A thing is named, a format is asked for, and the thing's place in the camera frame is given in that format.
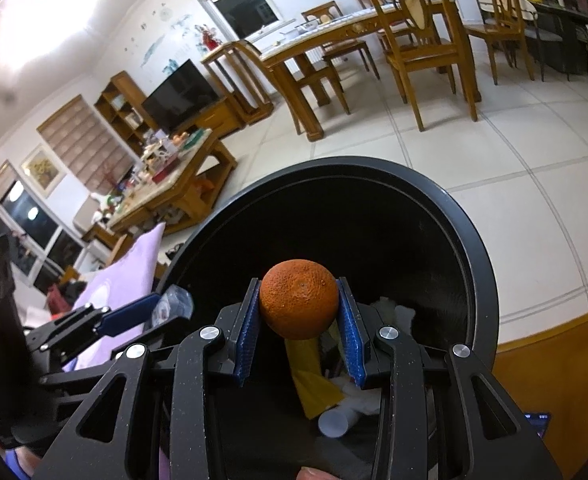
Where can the black flat television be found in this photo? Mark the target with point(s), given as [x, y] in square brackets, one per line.
[178, 97]

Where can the tall wooden side table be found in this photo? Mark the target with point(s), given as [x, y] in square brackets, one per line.
[233, 55]

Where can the red wall decoration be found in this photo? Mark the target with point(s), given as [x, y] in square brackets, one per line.
[209, 39]

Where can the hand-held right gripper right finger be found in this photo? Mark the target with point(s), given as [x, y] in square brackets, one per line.
[349, 335]

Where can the wooden bookshelf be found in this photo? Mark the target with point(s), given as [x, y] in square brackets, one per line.
[118, 110]

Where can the orange fruit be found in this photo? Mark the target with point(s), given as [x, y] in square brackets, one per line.
[299, 295]

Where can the purple blanket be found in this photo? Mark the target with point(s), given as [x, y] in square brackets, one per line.
[118, 275]

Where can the wooden coffee table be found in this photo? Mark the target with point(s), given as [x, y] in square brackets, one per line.
[193, 160]

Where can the wooden television stand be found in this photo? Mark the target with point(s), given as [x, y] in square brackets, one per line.
[223, 120]

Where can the large living room window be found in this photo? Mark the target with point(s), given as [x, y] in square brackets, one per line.
[23, 230]

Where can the wooden framed window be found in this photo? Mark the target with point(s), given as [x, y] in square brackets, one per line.
[244, 5]

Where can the white back cushion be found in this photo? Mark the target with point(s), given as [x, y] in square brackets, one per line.
[31, 307]

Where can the yellow snack packet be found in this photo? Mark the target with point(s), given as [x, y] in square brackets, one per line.
[311, 375]

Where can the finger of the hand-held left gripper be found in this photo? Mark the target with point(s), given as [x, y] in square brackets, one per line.
[123, 317]
[68, 377]

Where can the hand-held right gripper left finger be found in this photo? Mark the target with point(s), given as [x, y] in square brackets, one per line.
[249, 342]

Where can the clear plastic cup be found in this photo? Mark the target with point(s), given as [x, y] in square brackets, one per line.
[173, 302]

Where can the person's right hand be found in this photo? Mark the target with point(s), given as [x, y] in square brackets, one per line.
[314, 474]

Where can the dark desk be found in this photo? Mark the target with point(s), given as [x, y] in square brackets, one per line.
[564, 15]

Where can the cluster of small household items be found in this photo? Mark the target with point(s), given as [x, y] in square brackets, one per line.
[158, 155]

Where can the dark slipper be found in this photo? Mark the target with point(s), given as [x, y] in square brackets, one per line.
[173, 250]

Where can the framed wall picture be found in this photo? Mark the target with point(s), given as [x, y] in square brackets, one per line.
[43, 170]

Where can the brown roman blind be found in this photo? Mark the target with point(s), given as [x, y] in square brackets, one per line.
[88, 145]

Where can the brown wooden board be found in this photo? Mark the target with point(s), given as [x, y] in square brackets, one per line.
[549, 360]

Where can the black trash bin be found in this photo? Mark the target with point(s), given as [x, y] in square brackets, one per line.
[374, 220]

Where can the wooden dining table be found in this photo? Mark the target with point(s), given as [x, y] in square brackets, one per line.
[324, 42]

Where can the smartphone with lit screen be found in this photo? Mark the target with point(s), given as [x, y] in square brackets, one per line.
[539, 422]

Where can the wooden armchair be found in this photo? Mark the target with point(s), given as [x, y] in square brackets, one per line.
[86, 217]

